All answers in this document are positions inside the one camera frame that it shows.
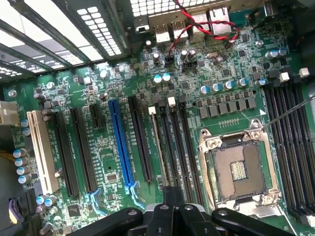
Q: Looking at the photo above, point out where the white-latched RAM slot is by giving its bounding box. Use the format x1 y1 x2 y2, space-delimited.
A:
274 72 315 227
148 107 173 188
167 96 197 205
295 68 315 150

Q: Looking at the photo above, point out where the light blue card clip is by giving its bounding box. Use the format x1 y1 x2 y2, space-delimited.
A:
125 183 146 210
85 188 106 217

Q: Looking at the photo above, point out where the green Dell motherboard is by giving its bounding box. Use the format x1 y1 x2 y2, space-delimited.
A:
2 4 315 236

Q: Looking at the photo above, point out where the long black expansion slot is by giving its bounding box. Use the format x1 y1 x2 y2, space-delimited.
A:
70 107 98 194
127 95 154 182
53 112 81 197

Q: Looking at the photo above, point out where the blue expansion slot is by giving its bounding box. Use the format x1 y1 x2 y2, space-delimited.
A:
108 99 135 187

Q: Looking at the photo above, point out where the short black expansion slot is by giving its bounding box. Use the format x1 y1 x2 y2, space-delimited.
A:
89 103 104 130

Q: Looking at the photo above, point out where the black main power connector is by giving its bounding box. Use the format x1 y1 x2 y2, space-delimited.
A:
8 189 37 225

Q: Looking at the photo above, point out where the white PCI expansion slot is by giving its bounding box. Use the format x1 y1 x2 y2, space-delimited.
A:
26 110 60 196

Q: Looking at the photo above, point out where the thin metal locking lever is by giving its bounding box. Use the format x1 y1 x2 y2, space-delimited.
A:
260 95 315 130

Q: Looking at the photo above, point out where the white power connector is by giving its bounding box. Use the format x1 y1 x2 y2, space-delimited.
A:
0 100 20 126

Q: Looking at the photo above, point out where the silver USB port block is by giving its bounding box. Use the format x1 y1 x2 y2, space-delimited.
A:
191 12 210 33
172 21 188 41
155 24 171 44

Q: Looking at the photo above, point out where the black and gray PC case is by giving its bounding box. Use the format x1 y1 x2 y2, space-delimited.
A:
0 0 315 236

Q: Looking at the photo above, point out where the silver network port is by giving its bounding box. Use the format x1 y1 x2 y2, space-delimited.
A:
209 7 232 35

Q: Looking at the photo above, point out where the CPU socket with metal frame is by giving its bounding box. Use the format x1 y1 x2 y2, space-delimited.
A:
198 118 283 218

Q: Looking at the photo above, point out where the yellow and black braided cable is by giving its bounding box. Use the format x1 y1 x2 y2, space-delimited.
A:
0 151 16 163

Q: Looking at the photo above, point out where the red and black twisted wire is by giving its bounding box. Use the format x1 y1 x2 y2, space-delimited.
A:
167 0 242 59

